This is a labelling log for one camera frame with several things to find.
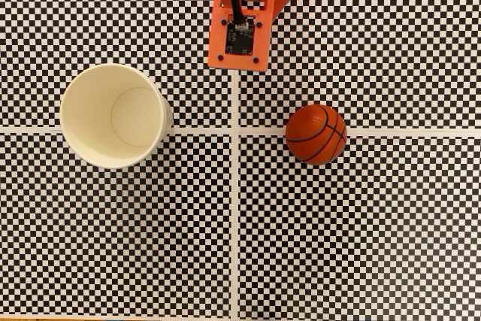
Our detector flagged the orange mini basketball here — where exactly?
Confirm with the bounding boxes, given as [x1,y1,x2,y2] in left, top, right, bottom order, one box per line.
[284,104,348,166]

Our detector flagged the white paper cup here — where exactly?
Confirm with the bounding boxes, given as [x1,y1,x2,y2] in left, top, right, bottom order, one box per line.
[59,62,174,170]

